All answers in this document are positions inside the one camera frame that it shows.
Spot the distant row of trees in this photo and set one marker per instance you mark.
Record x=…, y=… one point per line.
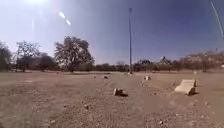
x=106, y=67

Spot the small dark rock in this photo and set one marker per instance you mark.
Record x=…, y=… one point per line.
x=105, y=77

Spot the brown rock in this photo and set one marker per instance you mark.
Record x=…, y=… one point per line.
x=118, y=92

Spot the tall thin dark pole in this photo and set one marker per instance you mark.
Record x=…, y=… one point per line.
x=130, y=40

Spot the large broad leafy tree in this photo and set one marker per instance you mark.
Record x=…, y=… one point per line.
x=73, y=53

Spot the brown gravelly dirt ground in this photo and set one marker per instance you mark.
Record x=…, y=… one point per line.
x=66, y=91

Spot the pale concrete block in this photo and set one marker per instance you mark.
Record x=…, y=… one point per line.
x=185, y=86

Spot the bare branchy tree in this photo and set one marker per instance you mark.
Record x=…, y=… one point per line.
x=25, y=53

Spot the leaning white pole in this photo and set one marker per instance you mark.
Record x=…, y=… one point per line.
x=217, y=18

